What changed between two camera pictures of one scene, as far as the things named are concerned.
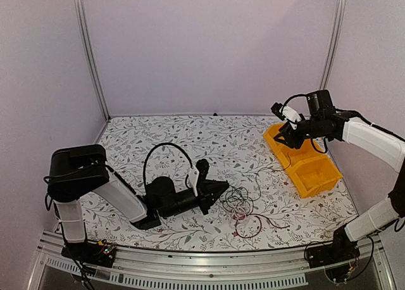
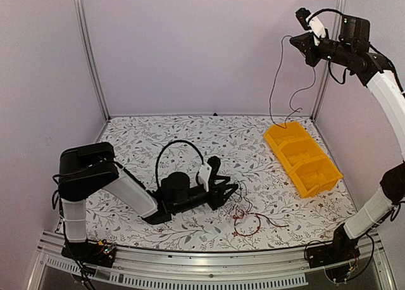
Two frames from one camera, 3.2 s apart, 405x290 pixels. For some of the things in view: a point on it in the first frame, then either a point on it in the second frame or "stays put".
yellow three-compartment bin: x=311 y=170 stays put
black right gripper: x=292 y=140 to x=307 y=47
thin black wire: x=238 y=200 to x=293 y=95
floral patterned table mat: x=264 y=205 stays put
